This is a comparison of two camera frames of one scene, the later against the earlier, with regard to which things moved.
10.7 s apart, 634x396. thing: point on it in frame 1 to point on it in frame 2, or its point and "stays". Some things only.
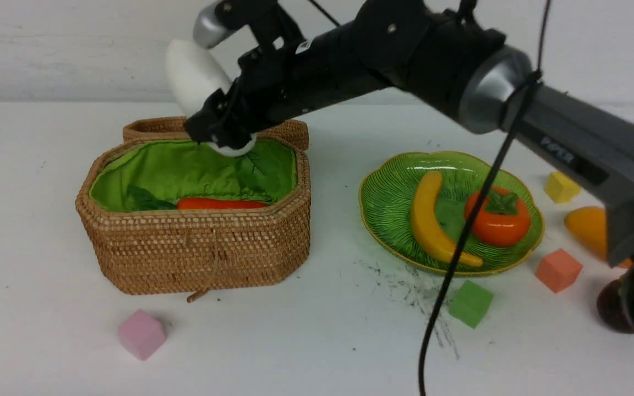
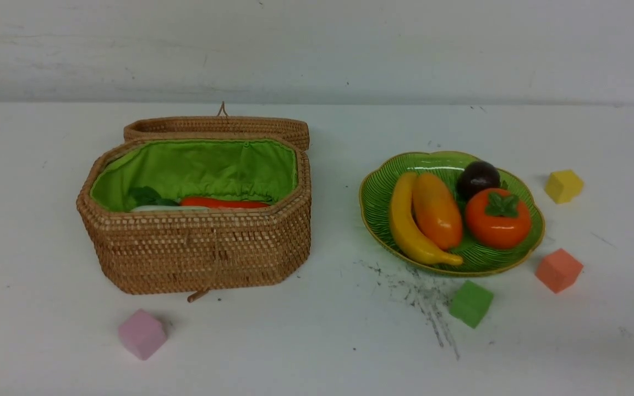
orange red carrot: [217, 203] stays
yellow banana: [424, 201] to [404, 225]
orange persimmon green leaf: [503, 220] stays
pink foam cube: [142, 334] stays
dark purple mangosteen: [611, 306] to [477, 176]
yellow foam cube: [560, 188] stays
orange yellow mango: [589, 224] to [438, 210]
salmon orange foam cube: [558, 270] stays
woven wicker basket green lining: [186, 253] stays
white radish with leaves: [197, 72] to [144, 199]
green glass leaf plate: [385, 192] stays
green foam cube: [470, 303] stays
